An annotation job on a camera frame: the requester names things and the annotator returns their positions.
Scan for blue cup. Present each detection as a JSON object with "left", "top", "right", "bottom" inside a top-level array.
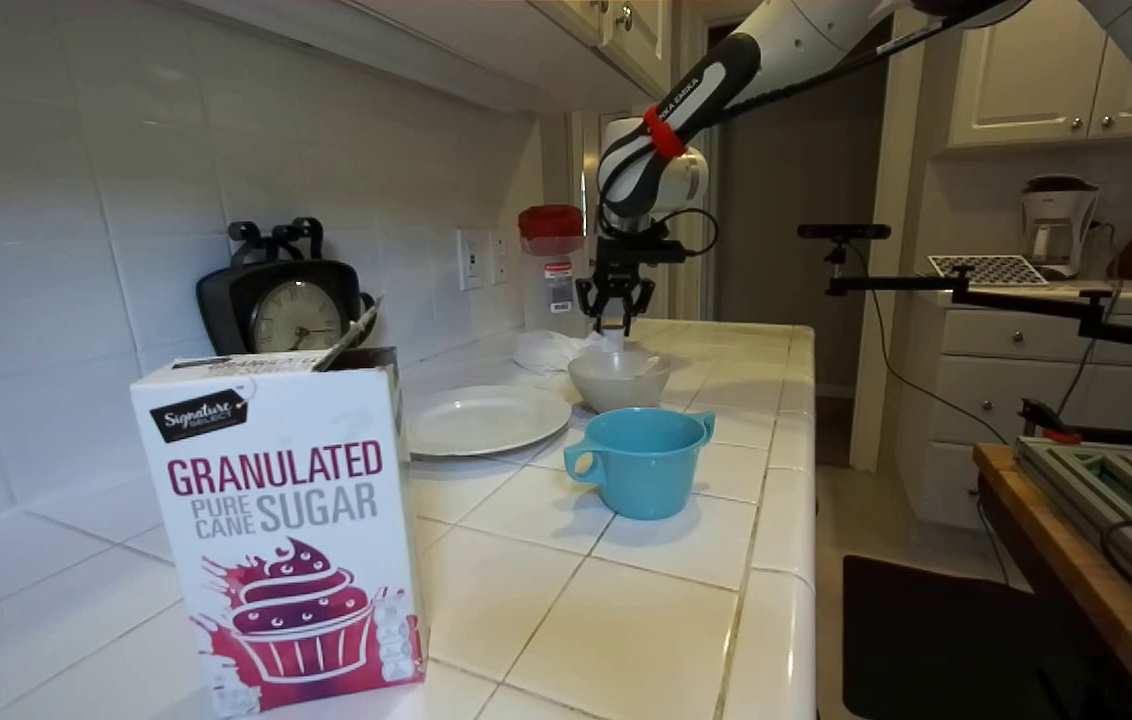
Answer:
[{"left": 563, "top": 406, "right": 717, "bottom": 521}]

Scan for white lower cabinets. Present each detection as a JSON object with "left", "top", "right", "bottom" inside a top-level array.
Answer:
[{"left": 888, "top": 291, "right": 1132, "bottom": 529}]

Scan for black alarm clock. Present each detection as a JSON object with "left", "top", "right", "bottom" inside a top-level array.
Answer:
[{"left": 194, "top": 214, "right": 379, "bottom": 357}]

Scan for white coffee maker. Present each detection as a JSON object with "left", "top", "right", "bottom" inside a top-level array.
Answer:
[{"left": 1020, "top": 174, "right": 1101, "bottom": 278}]

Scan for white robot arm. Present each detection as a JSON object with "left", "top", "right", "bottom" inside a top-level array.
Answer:
[{"left": 576, "top": 0, "right": 1132, "bottom": 330}]

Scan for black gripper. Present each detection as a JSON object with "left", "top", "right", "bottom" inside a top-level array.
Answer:
[{"left": 581, "top": 223, "right": 688, "bottom": 337}]

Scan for granulated sugar box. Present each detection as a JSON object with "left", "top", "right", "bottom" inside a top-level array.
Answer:
[{"left": 131, "top": 348, "right": 425, "bottom": 720}]

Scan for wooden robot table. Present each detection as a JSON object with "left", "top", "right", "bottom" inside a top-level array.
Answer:
[{"left": 970, "top": 444, "right": 1132, "bottom": 681}]

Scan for red lidded plastic container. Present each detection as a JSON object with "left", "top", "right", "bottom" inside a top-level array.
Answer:
[{"left": 514, "top": 204, "right": 583, "bottom": 322}]

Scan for white cabinets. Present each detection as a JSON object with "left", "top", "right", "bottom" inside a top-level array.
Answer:
[
  {"left": 888, "top": 291, "right": 1132, "bottom": 529},
  {"left": 193, "top": 0, "right": 670, "bottom": 114}
]

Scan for white upper cabinets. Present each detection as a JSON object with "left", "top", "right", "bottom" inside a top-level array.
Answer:
[{"left": 193, "top": 0, "right": 670, "bottom": 114}]

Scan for clear plastic bag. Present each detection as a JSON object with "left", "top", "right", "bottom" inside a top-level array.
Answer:
[{"left": 512, "top": 327, "right": 583, "bottom": 372}]

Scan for white plate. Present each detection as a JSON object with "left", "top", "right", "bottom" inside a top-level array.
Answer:
[{"left": 404, "top": 382, "right": 573, "bottom": 459}]

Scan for cream ceramic bowl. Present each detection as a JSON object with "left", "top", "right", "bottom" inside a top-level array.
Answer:
[{"left": 567, "top": 348, "right": 667, "bottom": 413}]

